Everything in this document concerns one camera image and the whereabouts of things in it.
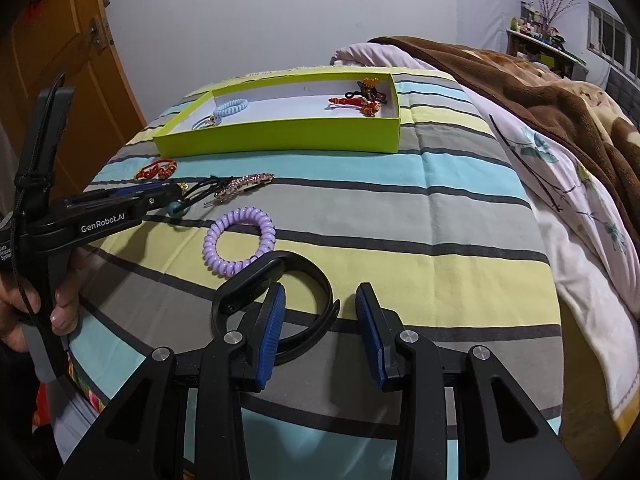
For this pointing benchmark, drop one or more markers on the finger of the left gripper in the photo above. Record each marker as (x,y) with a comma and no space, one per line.
(159,199)
(137,189)

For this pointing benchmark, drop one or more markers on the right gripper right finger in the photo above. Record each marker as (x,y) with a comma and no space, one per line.
(379,328)

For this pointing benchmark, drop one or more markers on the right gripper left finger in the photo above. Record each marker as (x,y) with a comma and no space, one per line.
(264,339)

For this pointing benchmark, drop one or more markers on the black smart band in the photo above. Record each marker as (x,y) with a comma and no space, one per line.
(261,278)

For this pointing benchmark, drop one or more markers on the lime green jewelry box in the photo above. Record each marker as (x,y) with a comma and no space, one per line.
(335,109)

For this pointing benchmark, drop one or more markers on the person's left hand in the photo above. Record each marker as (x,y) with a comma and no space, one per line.
(15,299)

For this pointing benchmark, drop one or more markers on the striped bed sheet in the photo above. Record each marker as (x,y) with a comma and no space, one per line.
(443,232)

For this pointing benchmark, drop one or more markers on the orange wooden door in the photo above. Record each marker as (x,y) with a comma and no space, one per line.
(69,38)

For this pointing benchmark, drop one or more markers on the brown fleece blanket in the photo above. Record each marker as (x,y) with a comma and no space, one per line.
(580,116)

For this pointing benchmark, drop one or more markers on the cluttered wooden shelf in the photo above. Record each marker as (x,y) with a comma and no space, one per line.
(531,39)

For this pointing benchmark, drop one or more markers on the purple blossom branches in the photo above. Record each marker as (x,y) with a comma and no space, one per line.
(551,10)

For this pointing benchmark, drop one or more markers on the barred window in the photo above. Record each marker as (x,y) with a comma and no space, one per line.
(610,39)

